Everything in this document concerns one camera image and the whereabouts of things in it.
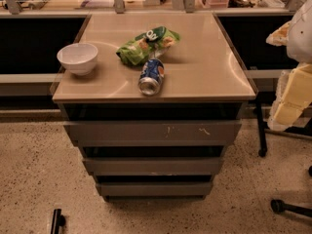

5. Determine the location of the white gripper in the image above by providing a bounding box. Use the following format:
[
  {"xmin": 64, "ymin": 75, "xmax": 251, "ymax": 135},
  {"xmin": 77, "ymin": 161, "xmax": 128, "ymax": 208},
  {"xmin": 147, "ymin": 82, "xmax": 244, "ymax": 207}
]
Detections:
[{"xmin": 267, "ymin": 62, "xmax": 312, "ymax": 132}]

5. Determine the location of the grey bottom drawer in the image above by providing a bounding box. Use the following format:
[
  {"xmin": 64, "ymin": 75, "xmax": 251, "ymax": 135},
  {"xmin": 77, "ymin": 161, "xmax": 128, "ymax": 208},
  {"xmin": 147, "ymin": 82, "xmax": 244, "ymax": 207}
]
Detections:
[{"xmin": 96, "ymin": 182, "xmax": 213, "ymax": 197}]

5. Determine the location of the grey drawer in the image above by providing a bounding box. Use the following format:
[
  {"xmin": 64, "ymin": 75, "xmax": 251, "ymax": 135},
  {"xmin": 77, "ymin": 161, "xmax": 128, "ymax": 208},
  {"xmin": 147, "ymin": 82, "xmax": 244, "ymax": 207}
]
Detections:
[
  {"xmin": 83, "ymin": 157, "xmax": 221, "ymax": 176},
  {"xmin": 96, "ymin": 182, "xmax": 213, "ymax": 197},
  {"xmin": 64, "ymin": 120, "xmax": 241, "ymax": 147}
]

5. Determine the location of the grey drawer cabinet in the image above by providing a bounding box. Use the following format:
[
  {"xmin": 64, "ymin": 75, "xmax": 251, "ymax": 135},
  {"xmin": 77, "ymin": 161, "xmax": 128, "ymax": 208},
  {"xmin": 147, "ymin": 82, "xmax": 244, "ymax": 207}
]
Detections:
[{"xmin": 52, "ymin": 12, "xmax": 259, "ymax": 203}]

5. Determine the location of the grey top drawer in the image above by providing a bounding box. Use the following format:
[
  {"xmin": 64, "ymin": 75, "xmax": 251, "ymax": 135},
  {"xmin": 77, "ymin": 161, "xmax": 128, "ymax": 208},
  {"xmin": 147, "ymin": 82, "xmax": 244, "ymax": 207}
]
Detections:
[{"xmin": 64, "ymin": 120, "xmax": 241, "ymax": 147}]

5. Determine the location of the grey middle drawer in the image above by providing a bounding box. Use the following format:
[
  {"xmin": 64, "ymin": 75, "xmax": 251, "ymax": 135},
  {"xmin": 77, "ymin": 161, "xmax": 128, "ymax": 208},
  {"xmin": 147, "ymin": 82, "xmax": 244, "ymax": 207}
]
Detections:
[{"xmin": 83, "ymin": 157, "xmax": 221, "ymax": 176}]

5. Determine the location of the black table leg with caster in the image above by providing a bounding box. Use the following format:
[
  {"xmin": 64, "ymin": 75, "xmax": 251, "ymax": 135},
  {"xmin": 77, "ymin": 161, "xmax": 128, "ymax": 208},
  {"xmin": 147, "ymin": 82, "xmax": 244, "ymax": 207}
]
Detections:
[{"xmin": 253, "ymin": 99, "xmax": 312, "ymax": 157}]

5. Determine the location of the blue soda can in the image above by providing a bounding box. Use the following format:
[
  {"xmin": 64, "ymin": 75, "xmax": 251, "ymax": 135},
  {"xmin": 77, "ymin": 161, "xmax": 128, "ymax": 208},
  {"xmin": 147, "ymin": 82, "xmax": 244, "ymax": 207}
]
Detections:
[{"xmin": 138, "ymin": 58, "xmax": 165, "ymax": 96}]

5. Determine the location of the green chip bag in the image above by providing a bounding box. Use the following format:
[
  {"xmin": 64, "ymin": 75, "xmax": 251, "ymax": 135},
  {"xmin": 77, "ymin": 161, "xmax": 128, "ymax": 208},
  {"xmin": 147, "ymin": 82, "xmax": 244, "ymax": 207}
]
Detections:
[{"xmin": 116, "ymin": 26, "xmax": 180, "ymax": 66}]

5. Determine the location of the white bowl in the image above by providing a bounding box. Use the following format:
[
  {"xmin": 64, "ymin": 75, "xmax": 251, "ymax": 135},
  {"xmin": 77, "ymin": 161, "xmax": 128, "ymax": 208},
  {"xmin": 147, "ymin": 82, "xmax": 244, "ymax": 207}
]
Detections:
[{"xmin": 57, "ymin": 43, "xmax": 98, "ymax": 76}]

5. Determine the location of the black object on floor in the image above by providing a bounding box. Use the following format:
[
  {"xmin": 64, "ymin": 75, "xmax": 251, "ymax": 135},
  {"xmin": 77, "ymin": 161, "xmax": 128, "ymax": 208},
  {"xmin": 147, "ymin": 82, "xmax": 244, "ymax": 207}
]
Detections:
[{"xmin": 50, "ymin": 209, "xmax": 66, "ymax": 234}]

